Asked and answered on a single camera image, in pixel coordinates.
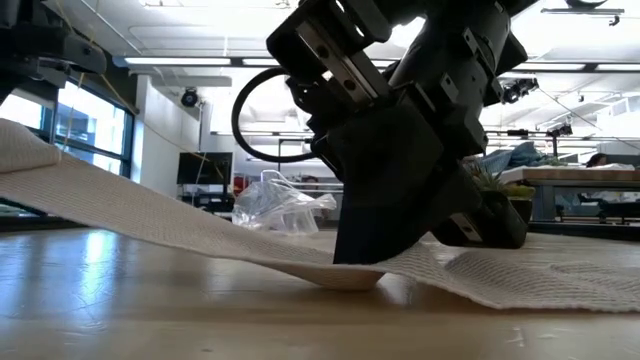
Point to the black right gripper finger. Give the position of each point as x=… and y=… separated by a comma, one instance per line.
x=490, y=225
x=390, y=190

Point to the clear plastic bag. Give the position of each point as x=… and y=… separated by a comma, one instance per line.
x=280, y=205

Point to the white elastic bandage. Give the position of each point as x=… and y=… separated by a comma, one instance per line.
x=150, y=215

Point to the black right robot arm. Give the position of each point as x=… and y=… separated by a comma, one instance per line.
x=515, y=5

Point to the succulent in black pot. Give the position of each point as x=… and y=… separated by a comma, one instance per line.
x=520, y=191

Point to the blue-framed window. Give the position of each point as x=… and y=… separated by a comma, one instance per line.
x=90, y=130

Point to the person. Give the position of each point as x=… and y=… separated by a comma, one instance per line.
x=597, y=160

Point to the ceiling light bar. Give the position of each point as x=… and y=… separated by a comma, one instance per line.
x=175, y=60

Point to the round black ceiling device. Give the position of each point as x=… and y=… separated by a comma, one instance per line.
x=189, y=98

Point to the black monitor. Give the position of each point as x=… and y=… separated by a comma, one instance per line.
x=205, y=167

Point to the black ceiling camera cluster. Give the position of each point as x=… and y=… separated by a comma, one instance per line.
x=517, y=90

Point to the grey metal-frame table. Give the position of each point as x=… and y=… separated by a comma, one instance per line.
x=575, y=175

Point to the black gantry frame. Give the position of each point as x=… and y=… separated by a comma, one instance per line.
x=279, y=147
x=555, y=145

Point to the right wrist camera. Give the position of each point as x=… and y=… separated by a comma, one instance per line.
x=320, y=40

